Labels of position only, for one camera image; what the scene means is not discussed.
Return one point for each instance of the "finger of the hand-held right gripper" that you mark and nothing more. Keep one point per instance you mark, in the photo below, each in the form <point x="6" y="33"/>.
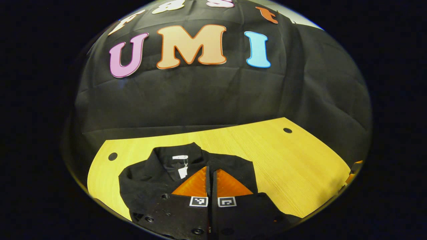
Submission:
<point x="350" y="178"/>

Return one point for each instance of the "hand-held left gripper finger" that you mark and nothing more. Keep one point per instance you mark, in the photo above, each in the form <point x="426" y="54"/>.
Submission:
<point x="214" y="183"/>
<point x="208" y="180"/>

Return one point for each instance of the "black collared shirt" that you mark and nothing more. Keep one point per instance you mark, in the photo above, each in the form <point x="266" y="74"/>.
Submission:
<point x="160" y="173"/>

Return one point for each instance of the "black backdrop cloth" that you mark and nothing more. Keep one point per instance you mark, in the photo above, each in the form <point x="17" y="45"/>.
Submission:
<point x="200" y="96"/>

